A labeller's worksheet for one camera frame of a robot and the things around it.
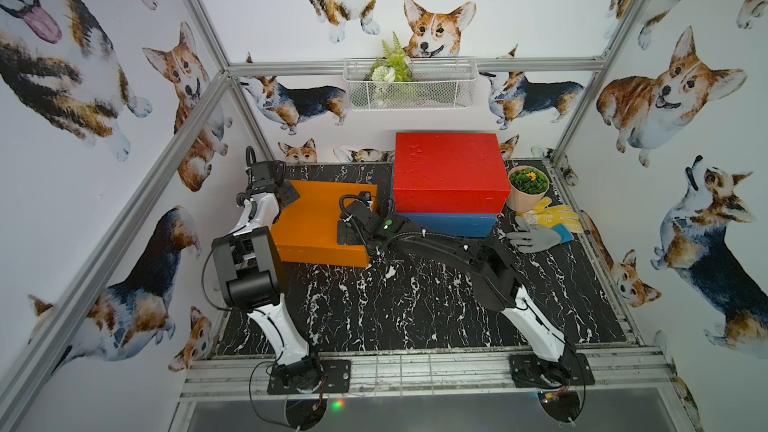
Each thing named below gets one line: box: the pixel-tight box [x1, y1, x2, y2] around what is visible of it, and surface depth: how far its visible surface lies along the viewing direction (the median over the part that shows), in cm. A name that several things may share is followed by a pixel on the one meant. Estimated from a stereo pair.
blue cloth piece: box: [552, 224, 574, 244], surface depth 100 cm
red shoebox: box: [393, 133, 511, 214], surface depth 92 cm
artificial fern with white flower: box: [370, 31, 413, 84], surface depth 84 cm
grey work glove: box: [506, 216, 561, 253], surface depth 99 cm
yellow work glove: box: [516, 197, 583, 233], surface depth 105 cm
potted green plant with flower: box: [506, 165, 550, 213], surface depth 102 cm
